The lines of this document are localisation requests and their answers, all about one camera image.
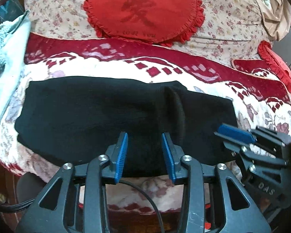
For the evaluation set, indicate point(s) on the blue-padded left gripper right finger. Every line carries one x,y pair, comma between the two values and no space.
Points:
233,210

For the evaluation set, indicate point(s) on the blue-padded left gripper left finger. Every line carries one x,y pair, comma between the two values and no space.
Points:
56,207

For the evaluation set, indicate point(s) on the red heart-shaped ruffled pillow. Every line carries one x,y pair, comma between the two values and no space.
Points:
161,22

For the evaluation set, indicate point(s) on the beige floral quilt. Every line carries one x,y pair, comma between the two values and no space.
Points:
232,29

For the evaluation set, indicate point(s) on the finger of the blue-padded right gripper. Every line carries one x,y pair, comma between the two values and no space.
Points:
245,153
236,134

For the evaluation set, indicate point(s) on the light blue fleece jacket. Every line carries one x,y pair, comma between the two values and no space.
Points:
13,41

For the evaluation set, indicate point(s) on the red and white floral blanket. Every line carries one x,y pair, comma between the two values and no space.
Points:
258,97

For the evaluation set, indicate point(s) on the teal bag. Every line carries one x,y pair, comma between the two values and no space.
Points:
10,10

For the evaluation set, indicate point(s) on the black pants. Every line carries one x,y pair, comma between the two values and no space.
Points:
75,119

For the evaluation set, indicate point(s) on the beige curtain cloth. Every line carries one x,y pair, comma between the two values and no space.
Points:
276,17

